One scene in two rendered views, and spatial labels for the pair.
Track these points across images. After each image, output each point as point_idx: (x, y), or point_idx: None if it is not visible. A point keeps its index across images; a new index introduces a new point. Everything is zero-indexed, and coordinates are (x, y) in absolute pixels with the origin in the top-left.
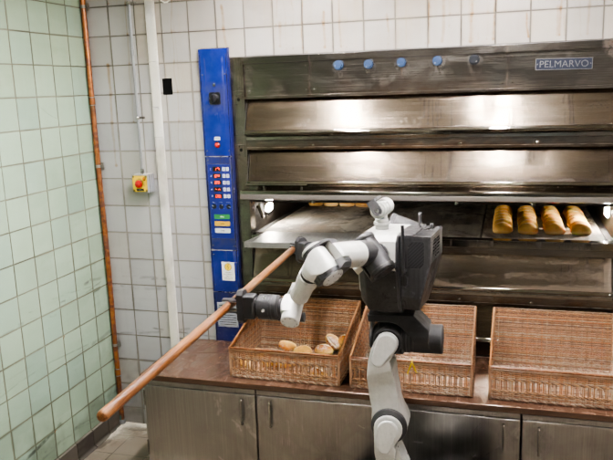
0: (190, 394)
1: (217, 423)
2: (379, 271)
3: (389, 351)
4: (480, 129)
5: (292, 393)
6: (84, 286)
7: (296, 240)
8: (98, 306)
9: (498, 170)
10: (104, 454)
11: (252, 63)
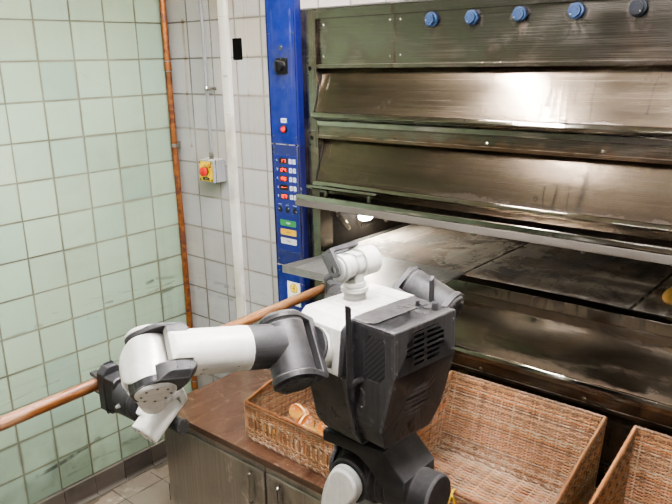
0: (203, 447)
1: (228, 490)
2: (278, 384)
3: (346, 498)
4: (633, 130)
5: (302, 485)
6: (146, 285)
7: (325, 276)
8: (168, 308)
9: (664, 203)
10: (153, 479)
11: (325, 17)
